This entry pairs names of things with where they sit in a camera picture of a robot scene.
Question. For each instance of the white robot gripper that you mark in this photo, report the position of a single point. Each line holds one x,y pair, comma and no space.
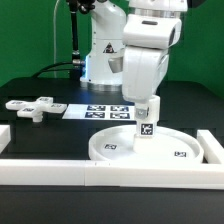
143,71

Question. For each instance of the white round table top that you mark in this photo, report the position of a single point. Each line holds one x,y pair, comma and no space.
121,143

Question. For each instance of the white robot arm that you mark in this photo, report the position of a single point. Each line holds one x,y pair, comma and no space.
104,63

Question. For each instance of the white fiducial marker sheet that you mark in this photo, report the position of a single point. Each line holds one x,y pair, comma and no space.
99,112

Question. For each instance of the white right fence block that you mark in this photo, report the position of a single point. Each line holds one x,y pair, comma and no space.
213,150

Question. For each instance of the white fence block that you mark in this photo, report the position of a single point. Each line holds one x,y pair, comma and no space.
5,136
213,150

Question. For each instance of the white cross-shaped table base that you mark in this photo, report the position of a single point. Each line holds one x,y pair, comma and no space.
35,109

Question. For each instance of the white left fence block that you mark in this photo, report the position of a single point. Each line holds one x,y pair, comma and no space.
5,136

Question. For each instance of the white front fence bar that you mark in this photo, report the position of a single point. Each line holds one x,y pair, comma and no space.
92,173

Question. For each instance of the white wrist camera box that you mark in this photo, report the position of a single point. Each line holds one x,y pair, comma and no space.
151,32

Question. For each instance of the black camera stand pole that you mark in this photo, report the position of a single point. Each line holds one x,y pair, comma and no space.
75,30

